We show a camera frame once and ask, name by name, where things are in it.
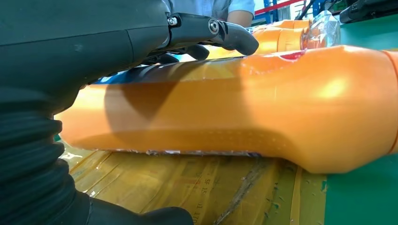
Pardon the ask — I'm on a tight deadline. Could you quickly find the person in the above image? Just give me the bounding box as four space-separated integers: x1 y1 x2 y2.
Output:
169 0 256 28

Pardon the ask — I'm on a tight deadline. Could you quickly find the red bar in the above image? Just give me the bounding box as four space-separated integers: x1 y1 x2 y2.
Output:
254 0 304 16

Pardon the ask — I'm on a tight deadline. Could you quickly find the blue metal rack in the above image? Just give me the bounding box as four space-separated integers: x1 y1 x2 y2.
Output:
262 0 327 24

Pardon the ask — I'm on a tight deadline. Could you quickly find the black handheld controller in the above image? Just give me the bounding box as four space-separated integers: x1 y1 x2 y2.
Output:
339 0 398 24

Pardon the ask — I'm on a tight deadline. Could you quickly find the yellow taped cardboard sheet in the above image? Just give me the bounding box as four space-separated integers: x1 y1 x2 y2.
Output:
59 141 328 225

